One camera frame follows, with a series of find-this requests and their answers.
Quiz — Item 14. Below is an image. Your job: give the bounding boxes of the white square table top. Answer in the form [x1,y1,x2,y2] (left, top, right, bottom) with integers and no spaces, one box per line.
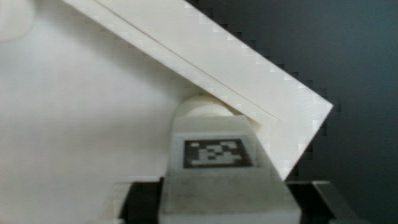
[0,0,333,224]

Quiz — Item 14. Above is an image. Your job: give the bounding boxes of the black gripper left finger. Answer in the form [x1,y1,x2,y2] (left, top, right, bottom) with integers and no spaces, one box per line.
[118,179,164,224]

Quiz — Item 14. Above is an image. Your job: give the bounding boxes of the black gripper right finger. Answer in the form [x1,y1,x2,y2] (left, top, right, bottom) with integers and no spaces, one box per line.
[286,181,359,224]

